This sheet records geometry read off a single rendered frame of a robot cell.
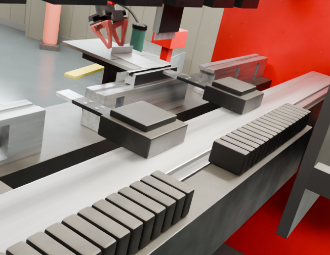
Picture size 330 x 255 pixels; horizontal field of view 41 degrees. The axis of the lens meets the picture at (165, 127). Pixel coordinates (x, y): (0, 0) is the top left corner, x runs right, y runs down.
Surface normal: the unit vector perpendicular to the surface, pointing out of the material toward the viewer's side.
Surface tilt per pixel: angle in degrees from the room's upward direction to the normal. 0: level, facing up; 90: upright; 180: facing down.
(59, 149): 0
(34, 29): 90
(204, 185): 0
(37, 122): 90
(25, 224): 0
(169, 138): 90
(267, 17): 90
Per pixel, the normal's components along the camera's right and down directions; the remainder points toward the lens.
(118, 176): 0.20, -0.91
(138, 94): 0.81, 0.37
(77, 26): -0.37, 0.28
